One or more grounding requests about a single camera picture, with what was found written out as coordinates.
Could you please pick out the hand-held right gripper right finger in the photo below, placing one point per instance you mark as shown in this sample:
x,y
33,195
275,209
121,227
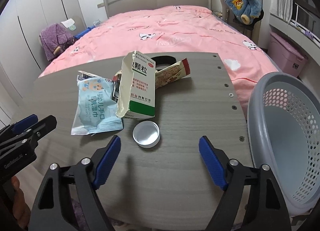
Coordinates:
x,y
213,163

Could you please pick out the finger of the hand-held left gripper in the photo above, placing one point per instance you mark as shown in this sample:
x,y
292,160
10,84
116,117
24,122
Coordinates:
x,y
42,127
25,121

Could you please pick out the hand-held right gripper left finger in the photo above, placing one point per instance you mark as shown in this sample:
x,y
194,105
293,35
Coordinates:
x,y
107,163

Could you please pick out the white round cap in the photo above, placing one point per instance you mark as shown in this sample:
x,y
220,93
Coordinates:
x,y
146,134

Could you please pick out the light blue wet wipe packet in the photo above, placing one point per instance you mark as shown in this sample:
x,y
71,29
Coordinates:
x,y
95,108

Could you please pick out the grey perforated plastic basket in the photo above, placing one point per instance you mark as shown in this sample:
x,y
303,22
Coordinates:
x,y
275,133

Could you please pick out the white green medicine box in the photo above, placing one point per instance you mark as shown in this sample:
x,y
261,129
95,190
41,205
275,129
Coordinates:
x,y
141,88

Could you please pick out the person's left hand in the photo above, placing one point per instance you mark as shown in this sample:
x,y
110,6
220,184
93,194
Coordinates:
x,y
17,196

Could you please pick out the purple rug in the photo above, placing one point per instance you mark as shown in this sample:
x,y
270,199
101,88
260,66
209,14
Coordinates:
x,y
77,211

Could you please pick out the red black snack wrapper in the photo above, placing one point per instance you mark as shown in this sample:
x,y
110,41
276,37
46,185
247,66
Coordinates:
x,y
115,90

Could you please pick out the purple jacket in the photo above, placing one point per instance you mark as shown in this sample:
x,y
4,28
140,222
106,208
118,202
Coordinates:
x,y
55,40

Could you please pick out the beige red snack wrapper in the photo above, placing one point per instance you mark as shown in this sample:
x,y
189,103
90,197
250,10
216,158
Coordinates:
x,y
172,73

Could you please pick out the white wardrobe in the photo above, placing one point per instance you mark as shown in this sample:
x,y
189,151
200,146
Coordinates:
x,y
30,20

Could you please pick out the small white cloth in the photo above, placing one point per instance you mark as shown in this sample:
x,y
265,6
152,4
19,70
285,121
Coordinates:
x,y
68,23

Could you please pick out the black cup holder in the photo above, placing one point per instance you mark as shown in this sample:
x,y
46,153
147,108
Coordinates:
x,y
162,59

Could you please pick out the pink storage box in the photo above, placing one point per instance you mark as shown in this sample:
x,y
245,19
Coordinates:
x,y
285,55

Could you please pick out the pink bed with quilt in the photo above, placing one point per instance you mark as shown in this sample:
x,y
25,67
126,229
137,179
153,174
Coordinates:
x,y
175,33

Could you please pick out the grey chair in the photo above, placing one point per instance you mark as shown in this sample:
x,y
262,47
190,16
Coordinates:
x,y
226,13

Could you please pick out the white window bench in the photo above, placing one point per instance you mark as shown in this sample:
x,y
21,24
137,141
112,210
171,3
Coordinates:
x,y
305,43

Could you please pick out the blue fleece jacket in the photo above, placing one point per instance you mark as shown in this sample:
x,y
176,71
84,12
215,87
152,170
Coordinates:
x,y
242,8

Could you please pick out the white drying rack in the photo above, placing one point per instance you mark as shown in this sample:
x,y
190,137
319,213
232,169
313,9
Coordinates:
x,y
297,15

